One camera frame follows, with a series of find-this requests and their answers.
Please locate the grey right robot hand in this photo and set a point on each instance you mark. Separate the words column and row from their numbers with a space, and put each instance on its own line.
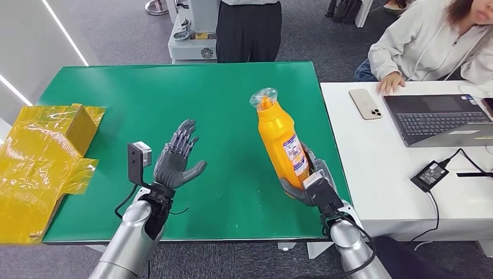
column 296, row 194

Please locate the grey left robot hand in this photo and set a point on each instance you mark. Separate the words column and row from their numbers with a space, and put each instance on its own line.
column 173, row 169

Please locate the seated person's right hand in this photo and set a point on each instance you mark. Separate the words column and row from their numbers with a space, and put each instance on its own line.
column 391, row 83

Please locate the beige smartphone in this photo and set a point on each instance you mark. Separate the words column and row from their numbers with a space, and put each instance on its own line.
column 365, row 104

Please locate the orange plastic bottle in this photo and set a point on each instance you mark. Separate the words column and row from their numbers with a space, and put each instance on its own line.
column 279, row 142

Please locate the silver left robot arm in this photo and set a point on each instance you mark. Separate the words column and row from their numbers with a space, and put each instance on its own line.
column 131, row 238

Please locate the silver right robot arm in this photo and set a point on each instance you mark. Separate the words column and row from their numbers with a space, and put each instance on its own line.
column 350, row 246

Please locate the seated person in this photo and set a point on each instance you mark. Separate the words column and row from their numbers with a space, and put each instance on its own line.
column 416, row 46

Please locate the dark grey laptop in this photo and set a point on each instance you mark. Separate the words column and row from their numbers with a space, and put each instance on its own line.
column 439, row 119

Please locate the white furniture panel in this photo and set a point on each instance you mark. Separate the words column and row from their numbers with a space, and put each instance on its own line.
column 364, row 11

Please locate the black chair legs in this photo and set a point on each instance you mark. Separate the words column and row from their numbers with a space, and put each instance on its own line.
column 343, row 9

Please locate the black power adapter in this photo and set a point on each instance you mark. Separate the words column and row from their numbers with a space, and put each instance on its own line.
column 429, row 176

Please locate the grey machine base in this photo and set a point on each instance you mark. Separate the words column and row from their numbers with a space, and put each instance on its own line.
column 192, row 42

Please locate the black seat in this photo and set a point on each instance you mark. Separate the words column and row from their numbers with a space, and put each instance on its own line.
column 408, row 262

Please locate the yellow film-wrapped cardboard box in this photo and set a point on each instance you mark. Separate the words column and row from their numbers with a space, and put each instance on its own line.
column 34, row 161

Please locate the standing person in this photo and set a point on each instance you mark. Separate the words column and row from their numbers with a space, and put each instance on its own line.
column 248, row 30

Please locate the round metal stand base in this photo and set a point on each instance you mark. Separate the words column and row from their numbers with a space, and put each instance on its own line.
column 154, row 7

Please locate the white desk leg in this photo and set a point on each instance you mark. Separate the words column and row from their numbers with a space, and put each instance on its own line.
column 486, row 248

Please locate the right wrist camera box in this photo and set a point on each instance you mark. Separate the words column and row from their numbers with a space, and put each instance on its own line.
column 323, row 192

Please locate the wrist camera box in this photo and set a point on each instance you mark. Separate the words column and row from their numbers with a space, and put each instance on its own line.
column 136, row 161
column 323, row 192

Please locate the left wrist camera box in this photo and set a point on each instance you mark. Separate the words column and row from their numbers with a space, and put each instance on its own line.
column 136, row 161

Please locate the white table foot bracket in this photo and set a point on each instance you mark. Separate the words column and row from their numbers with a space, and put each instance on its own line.
column 314, row 250
column 95, row 249
column 285, row 247

